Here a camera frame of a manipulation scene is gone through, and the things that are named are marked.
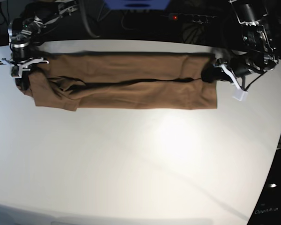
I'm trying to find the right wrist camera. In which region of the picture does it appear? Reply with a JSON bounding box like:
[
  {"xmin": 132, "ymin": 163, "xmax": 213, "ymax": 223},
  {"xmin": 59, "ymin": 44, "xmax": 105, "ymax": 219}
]
[{"xmin": 10, "ymin": 66, "xmax": 22, "ymax": 79}]

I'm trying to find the blue box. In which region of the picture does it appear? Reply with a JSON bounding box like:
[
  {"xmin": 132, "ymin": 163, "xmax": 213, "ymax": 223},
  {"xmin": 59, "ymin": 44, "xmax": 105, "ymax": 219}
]
[{"xmin": 104, "ymin": 0, "xmax": 170, "ymax": 10}]

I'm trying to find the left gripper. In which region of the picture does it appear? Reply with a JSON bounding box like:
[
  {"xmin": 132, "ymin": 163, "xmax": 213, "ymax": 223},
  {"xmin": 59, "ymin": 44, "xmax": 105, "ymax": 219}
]
[{"xmin": 201, "ymin": 58, "xmax": 254, "ymax": 83}]

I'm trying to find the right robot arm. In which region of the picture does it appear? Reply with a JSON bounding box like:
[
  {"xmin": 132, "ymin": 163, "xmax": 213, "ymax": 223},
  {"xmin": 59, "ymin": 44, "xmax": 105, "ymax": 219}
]
[{"xmin": 0, "ymin": 0, "xmax": 99, "ymax": 90}]

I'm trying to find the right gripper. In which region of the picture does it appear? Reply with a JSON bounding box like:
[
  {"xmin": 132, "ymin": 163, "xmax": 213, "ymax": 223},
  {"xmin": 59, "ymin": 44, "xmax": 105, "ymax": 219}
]
[{"xmin": 9, "ymin": 42, "xmax": 30, "ymax": 90}]

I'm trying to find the black power strip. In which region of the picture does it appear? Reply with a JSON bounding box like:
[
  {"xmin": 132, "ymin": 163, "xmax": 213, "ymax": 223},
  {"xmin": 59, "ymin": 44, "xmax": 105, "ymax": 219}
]
[{"xmin": 168, "ymin": 13, "xmax": 219, "ymax": 24}]

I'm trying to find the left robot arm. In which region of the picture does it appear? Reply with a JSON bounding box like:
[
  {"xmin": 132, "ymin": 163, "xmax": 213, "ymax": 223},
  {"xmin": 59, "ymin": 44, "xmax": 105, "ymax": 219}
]
[{"xmin": 202, "ymin": 0, "xmax": 279, "ymax": 90}]

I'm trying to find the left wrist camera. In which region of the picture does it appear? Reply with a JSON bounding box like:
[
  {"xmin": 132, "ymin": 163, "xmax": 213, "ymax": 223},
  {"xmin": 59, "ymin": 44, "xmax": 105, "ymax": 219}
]
[{"xmin": 233, "ymin": 89, "xmax": 248, "ymax": 101}]

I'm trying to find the brown T-shirt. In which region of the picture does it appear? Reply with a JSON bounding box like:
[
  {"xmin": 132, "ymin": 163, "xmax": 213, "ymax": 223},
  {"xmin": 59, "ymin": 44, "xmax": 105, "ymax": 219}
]
[{"xmin": 20, "ymin": 52, "xmax": 217, "ymax": 111}]

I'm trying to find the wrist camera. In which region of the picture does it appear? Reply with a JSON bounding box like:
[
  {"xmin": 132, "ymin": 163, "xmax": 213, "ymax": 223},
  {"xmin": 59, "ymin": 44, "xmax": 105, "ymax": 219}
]
[
  {"xmin": 233, "ymin": 89, "xmax": 248, "ymax": 101},
  {"xmin": 10, "ymin": 66, "xmax": 22, "ymax": 79}
]

